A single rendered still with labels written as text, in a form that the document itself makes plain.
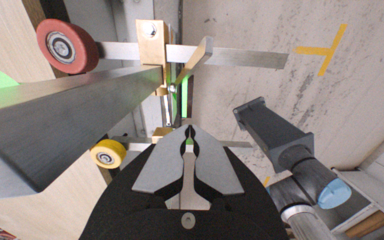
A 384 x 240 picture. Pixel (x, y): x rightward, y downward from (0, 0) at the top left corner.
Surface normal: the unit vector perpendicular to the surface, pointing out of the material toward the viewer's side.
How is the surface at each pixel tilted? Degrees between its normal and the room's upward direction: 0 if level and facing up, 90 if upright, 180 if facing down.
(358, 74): 0
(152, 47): 0
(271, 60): 0
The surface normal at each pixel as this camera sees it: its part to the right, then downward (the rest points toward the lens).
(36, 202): 0.00, 0.47
